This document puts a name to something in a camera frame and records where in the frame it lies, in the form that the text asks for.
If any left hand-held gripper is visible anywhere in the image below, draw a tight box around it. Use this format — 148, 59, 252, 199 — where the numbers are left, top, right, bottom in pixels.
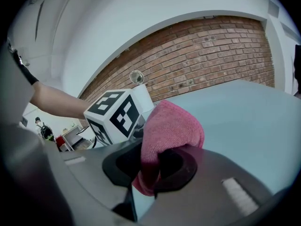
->
83, 88, 146, 147

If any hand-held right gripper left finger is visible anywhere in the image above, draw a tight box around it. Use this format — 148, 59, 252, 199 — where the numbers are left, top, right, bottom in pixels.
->
58, 137, 143, 221

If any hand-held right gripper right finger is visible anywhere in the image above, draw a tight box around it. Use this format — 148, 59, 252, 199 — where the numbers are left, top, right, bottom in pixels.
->
138, 147, 280, 226

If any pink cloth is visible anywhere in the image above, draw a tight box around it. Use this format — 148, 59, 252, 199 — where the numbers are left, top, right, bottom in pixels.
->
131, 99, 205, 197

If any person's left forearm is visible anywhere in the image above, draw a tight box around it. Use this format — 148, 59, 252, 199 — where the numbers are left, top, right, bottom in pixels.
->
30, 81, 91, 120

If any white open shelf unit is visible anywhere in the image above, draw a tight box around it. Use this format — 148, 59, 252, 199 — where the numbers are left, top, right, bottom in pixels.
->
61, 125, 83, 152

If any white cylindrical bin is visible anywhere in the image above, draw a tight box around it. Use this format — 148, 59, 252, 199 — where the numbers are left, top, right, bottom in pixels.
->
129, 71, 155, 114

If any red box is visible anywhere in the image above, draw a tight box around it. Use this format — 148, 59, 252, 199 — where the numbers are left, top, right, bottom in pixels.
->
55, 135, 64, 152

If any person's black printed shirt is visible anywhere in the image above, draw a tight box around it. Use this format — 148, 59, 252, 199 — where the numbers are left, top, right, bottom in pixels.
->
13, 49, 40, 86

